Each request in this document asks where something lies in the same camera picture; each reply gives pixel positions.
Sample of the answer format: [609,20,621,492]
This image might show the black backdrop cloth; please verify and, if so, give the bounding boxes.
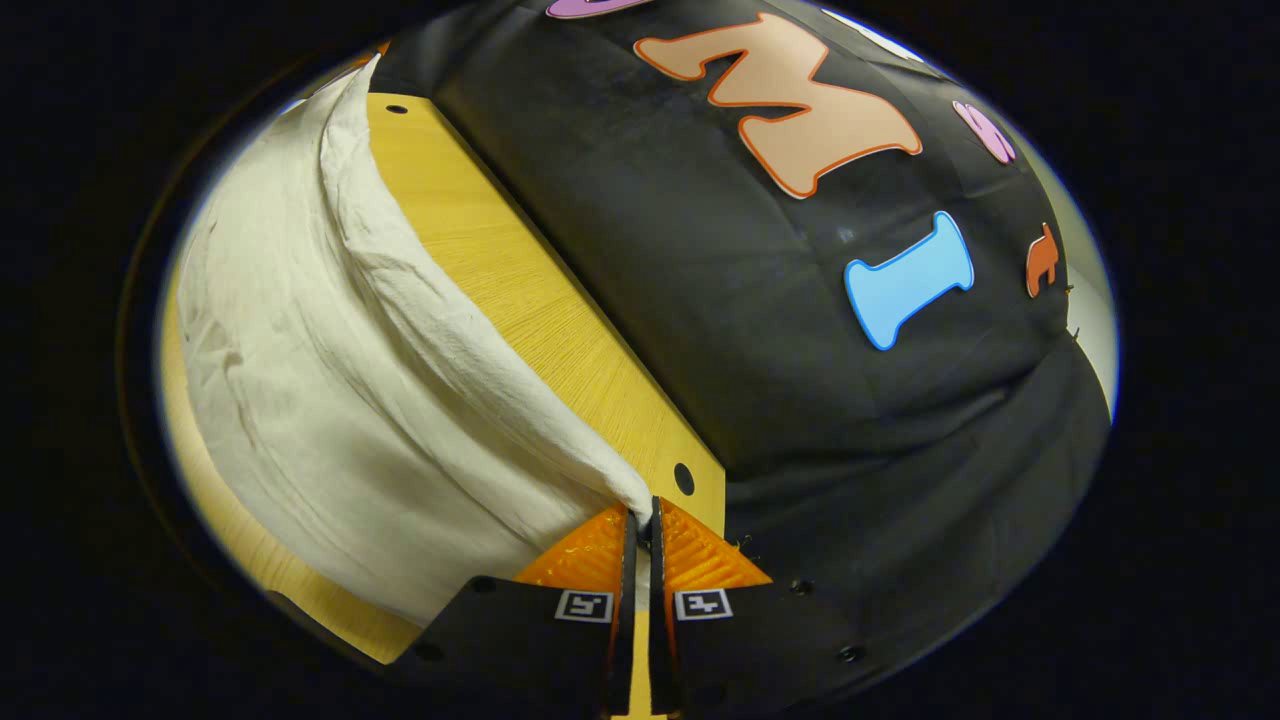
[370,0,1113,691]

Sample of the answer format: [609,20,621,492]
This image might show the white jeans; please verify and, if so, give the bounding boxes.
[175,55,656,626]

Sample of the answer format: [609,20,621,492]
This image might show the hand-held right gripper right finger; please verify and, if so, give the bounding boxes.
[650,495,881,716]

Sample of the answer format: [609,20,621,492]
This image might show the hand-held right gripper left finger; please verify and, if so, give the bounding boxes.
[390,503,638,716]

